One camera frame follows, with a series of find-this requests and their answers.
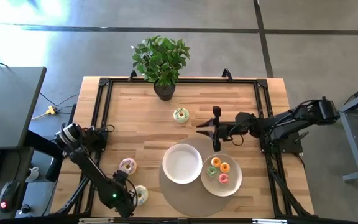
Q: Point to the small deep orange donut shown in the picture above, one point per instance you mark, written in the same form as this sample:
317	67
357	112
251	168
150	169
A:
222	168

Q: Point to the small white pitcher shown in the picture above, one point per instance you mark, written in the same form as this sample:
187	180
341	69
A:
33	174

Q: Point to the grey office desk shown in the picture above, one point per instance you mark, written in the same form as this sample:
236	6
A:
8	105

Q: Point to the wide shallow cream plate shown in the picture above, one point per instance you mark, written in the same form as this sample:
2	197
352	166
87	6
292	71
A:
232	186

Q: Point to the small yellow orange donut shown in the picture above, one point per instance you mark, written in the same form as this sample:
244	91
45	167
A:
213	162

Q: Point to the large pink white iced donut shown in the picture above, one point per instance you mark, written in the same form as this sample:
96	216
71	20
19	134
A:
123	166

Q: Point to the white deep round dish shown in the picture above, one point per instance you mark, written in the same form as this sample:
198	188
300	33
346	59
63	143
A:
182	163

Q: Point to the black desk support beam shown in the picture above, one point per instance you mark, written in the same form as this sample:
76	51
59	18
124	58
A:
40	143

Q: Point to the small black knob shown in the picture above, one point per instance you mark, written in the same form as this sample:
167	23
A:
25	208

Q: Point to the black frame clamp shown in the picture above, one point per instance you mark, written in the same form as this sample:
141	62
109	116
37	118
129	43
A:
132	74
227	74

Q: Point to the large green iced donut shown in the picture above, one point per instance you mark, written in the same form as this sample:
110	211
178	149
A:
176	115

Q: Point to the black aluminium table frame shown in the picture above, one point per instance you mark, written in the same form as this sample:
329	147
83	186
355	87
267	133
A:
182	81

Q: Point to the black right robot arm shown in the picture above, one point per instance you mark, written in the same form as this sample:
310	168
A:
284	124

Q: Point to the large white blue iced donut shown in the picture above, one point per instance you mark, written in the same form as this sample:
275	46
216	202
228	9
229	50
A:
144	190

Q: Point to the small green donut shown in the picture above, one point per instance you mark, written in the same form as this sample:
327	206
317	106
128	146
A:
209	171

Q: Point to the black computer mouse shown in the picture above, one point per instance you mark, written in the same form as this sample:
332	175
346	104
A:
8	196

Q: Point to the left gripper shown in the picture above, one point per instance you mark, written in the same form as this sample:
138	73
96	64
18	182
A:
121	178

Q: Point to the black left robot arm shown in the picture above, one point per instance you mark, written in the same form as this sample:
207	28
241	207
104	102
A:
92	169

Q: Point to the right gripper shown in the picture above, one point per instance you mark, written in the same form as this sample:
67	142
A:
227	131

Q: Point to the small pink donut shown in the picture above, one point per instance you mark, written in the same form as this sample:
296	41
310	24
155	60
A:
221	179

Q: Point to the round beige textured placemat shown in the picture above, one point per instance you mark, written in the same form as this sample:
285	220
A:
182	200

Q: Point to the green potted plant black pot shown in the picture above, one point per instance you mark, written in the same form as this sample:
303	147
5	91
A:
162	62

